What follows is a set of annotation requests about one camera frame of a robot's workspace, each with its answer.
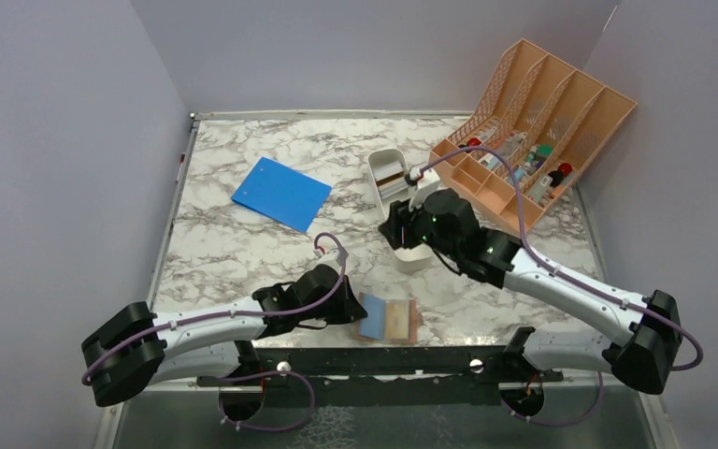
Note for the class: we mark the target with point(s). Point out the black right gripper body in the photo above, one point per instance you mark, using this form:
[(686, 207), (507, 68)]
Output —
[(421, 231)]

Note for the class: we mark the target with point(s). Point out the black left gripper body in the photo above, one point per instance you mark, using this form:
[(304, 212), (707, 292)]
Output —
[(329, 311)]

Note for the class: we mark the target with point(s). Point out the tan leather card holder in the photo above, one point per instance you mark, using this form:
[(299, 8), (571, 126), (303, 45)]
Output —
[(392, 321)]

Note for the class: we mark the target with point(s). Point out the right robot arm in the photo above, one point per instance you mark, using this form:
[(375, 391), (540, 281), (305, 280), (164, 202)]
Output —
[(633, 337)]

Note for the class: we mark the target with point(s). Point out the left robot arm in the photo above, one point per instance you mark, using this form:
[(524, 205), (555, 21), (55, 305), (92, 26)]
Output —
[(137, 347)]

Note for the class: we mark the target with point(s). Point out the blue folder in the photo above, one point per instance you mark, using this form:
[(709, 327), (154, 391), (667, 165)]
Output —
[(282, 194)]

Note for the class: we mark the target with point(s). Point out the green cap bottle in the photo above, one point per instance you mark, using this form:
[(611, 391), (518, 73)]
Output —
[(539, 153)]

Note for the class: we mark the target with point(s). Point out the orange desk organizer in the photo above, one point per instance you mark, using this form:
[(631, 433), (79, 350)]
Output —
[(533, 98)]

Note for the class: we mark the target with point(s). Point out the red cap bottle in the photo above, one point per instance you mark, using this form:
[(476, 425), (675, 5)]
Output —
[(560, 174)]

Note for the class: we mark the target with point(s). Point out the black mounting rail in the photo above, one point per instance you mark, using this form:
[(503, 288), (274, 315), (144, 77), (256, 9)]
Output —
[(449, 374)]

